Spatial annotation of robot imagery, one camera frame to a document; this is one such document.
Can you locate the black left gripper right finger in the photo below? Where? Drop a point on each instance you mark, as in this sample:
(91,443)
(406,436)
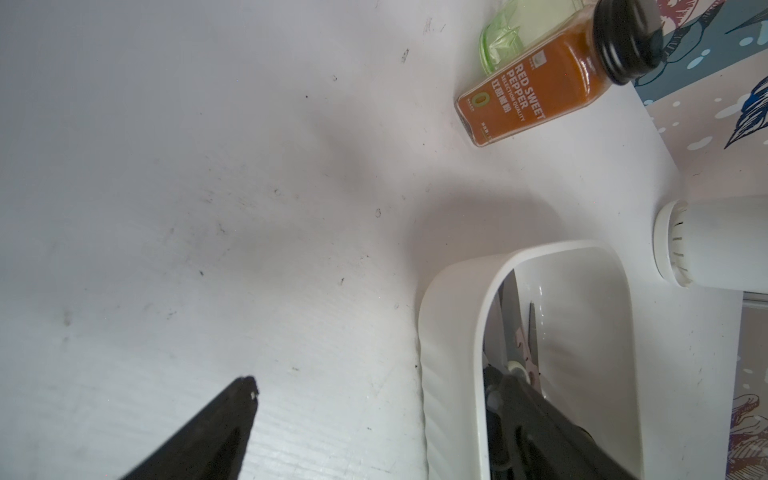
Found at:
(528,438)

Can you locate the green glass cup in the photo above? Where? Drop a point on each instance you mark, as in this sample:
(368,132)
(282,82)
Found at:
(518,25)

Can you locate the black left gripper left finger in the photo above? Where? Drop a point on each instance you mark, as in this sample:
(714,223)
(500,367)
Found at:
(212,445)

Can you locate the red sweet pepper spice bottle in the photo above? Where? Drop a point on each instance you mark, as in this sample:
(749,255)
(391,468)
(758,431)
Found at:
(611,42)

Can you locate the white plastic storage box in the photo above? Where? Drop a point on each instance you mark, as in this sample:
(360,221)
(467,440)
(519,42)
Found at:
(585,347)

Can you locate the white utensil holder cup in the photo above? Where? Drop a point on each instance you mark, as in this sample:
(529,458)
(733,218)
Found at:
(715,243)

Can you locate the cream handled kitchen scissors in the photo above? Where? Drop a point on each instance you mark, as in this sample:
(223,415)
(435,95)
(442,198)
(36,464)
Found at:
(500,345)

